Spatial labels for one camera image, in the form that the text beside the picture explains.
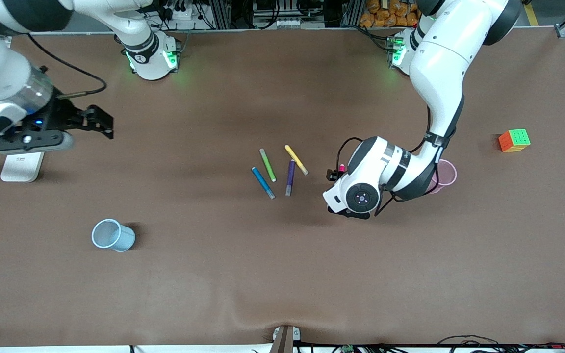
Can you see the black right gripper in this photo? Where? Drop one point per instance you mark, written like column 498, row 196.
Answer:
column 63, row 116

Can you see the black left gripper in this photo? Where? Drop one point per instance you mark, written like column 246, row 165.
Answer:
column 332, row 174

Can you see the blue marker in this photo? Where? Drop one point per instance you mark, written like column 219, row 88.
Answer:
column 263, row 182

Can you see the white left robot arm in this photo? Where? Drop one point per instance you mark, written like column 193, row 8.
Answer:
column 439, row 63

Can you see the purple marker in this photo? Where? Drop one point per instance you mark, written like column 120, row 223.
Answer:
column 290, row 177

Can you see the yellow marker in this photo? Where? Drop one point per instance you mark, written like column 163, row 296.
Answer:
column 296, row 159

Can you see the green marker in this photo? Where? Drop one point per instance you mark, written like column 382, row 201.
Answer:
column 268, row 165

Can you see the pink mesh cup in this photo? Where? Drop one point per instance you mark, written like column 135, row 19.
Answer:
column 448, row 174

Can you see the light blue mesh cup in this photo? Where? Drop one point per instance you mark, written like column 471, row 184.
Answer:
column 115, row 236

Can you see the white power strip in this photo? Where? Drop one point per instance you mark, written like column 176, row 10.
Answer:
column 180, row 13

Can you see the colourful puzzle cube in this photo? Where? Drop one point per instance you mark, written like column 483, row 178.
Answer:
column 514, row 140

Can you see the orange snack bag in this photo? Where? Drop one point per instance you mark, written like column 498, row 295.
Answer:
column 385, row 13

